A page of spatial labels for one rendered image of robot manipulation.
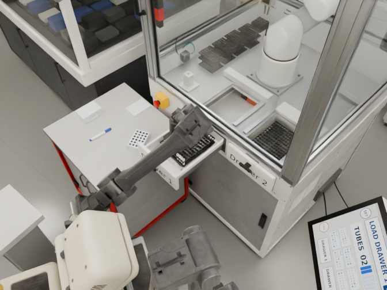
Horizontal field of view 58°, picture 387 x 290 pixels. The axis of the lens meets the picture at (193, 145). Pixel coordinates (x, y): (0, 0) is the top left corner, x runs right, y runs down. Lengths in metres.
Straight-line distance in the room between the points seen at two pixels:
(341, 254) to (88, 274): 0.87
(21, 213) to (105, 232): 0.92
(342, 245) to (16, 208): 1.46
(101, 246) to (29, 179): 2.04
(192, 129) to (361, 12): 0.54
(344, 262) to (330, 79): 0.64
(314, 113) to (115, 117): 1.23
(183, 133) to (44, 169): 2.11
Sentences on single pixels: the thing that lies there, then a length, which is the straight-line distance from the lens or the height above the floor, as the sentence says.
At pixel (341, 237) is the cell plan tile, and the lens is 1.43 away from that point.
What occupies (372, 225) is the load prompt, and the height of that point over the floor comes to 1.16.
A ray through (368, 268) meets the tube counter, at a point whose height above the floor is 1.12.
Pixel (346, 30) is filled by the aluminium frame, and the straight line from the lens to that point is 1.08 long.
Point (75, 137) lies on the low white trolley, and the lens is 2.08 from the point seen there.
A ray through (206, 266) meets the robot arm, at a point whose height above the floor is 1.63.
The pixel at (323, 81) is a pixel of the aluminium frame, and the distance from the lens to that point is 1.19.
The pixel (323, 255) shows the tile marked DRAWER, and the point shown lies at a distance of 1.45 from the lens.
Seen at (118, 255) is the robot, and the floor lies 1.35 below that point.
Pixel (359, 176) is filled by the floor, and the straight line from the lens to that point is 3.01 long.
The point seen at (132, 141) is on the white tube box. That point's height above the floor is 0.80.
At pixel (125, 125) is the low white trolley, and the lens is 2.06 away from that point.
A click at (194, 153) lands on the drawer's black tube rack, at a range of 1.76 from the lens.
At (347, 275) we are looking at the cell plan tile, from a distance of 1.38.
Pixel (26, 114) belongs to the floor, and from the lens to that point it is 3.47.
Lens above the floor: 2.28
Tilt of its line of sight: 52 degrees down
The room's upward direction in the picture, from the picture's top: straight up
